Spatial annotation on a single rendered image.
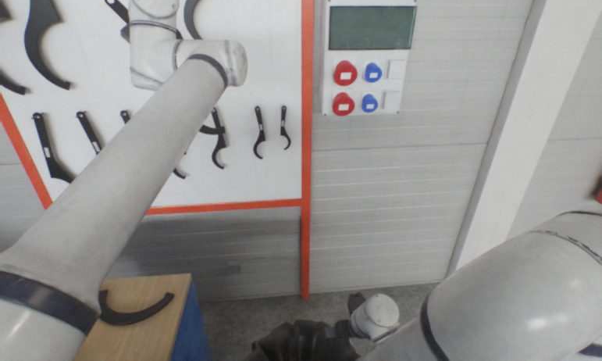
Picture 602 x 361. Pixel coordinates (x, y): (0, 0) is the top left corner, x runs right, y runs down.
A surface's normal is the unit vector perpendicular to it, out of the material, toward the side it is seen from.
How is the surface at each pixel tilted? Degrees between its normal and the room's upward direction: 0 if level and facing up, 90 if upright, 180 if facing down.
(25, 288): 40
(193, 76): 32
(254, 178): 90
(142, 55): 69
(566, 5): 90
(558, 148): 90
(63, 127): 90
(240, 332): 0
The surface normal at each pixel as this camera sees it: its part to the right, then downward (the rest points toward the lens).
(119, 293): 0.00, -0.88
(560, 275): -0.13, -0.63
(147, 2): 0.46, 0.12
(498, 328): -0.56, -0.02
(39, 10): 0.10, 0.48
